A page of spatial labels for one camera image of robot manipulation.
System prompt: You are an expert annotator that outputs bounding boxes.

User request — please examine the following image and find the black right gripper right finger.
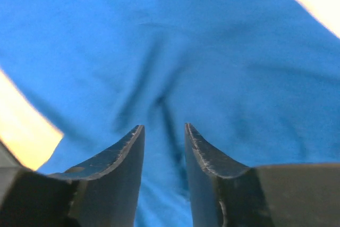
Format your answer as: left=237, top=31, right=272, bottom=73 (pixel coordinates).
left=185, top=123, right=339, bottom=226

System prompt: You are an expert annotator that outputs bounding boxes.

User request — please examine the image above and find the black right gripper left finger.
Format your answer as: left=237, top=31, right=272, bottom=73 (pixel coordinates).
left=1, top=125, right=145, bottom=227

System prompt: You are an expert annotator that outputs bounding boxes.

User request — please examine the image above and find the blue t shirt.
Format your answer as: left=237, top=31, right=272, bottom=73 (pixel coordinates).
left=1, top=0, right=339, bottom=226

